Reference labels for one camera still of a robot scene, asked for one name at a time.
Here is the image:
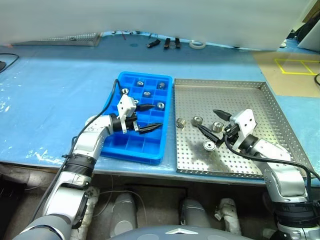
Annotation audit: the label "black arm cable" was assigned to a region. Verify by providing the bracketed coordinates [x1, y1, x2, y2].
[31, 78, 120, 223]
[223, 133, 320, 208]

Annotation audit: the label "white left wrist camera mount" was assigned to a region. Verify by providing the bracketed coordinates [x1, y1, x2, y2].
[116, 94, 137, 133]

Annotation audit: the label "white wrapped pipe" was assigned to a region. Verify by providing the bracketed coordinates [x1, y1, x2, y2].
[71, 186, 101, 240]
[214, 198, 242, 236]

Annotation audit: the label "white tape roll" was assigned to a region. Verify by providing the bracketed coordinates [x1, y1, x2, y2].
[188, 39, 207, 50]

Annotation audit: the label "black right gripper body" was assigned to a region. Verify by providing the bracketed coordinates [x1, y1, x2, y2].
[223, 119, 242, 151]

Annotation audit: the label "grey rounded leg cover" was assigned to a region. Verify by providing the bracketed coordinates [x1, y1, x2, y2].
[180, 197, 212, 228]
[109, 192, 138, 238]

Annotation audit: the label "white backdrop sheet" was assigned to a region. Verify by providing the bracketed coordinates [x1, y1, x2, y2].
[0, 0, 305, 50]

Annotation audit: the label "flat perforated metal tray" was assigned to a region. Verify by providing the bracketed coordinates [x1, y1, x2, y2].
[11, 32, 102, 48]

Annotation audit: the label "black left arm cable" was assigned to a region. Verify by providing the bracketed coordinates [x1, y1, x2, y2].
[31, 78, 120, 223]

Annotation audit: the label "grey rounded torso cover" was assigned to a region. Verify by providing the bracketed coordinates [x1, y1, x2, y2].
[107, 224, 253, 240]

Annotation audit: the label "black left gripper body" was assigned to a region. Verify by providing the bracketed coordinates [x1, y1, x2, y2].
[124, 111, 141, 133]

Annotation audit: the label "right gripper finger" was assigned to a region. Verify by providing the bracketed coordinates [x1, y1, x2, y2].
[196, 124, 224, 148]
[212, 109, 233, 122]

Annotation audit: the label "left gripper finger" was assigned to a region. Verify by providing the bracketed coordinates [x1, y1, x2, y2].
[136, 122, 164, 135]
[136, 103, 156, 113]

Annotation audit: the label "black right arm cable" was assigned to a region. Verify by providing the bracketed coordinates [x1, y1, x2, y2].
[223, 133, 320, 208]

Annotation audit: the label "thin black table cable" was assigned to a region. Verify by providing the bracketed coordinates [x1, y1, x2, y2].
[0, 53, 20, 74]

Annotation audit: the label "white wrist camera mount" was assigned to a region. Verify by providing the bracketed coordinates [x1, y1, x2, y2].
[116, 94, 137, 133]
[229, 108, 258, 154]

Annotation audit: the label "large perforated metal tray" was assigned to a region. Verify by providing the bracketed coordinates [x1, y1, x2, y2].
[173, 78, 313, 180]

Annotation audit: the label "blue compartment tray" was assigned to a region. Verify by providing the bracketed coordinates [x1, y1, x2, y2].
[99, 71, 174, 166]

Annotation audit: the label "white foam board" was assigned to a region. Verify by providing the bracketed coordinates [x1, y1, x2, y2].
[296, 22, 320, 54]

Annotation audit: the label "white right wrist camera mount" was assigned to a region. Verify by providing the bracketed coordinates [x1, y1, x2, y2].
[229, 108, 258, 154]

